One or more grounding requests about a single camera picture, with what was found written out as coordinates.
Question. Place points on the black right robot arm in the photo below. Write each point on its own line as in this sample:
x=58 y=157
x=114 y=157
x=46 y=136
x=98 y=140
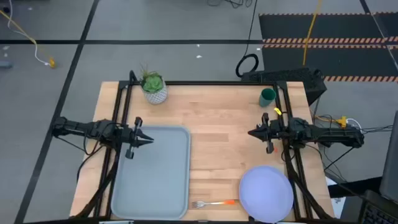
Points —
x=326 y=133

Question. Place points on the yellow tag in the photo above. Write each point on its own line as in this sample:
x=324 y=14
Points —
x=277 y=111

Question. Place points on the lavender round plate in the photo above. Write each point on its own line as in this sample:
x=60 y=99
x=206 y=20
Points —
x=265 y=194

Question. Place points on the black keyboard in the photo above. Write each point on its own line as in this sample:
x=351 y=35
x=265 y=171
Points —
x=379 y=214

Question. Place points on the black striped-edge floor mat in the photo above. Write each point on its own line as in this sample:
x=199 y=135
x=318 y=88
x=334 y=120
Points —
x=342 y=28
x=348 y=62

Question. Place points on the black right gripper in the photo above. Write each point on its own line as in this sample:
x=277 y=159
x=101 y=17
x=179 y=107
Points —
x=272 y=132

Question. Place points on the teal plastic cup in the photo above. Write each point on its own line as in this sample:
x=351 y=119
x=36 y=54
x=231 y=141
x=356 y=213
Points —
x=266 y=98

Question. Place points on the dark grey monitor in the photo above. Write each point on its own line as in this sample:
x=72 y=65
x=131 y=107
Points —
x=391 y=161

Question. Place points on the black aluminium rig frame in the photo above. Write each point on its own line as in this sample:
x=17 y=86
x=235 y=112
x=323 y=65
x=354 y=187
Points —
x=202 y=83

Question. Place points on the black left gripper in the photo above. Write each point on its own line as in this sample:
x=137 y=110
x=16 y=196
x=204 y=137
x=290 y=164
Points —
x=134 y=138

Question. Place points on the grey plastic tray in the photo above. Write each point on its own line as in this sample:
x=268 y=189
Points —
x=155 y=174

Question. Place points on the succulent in white patterned pot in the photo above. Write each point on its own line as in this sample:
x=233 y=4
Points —
x=154 y=93

